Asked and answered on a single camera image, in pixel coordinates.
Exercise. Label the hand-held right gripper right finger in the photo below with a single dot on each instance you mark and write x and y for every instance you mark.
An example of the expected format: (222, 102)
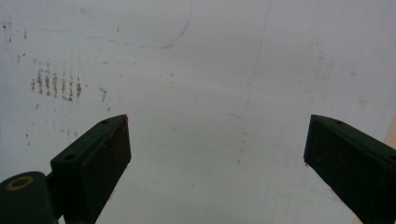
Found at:
(351, 161)

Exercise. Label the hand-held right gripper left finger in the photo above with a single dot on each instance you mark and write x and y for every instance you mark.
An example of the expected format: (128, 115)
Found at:
(93, 168)

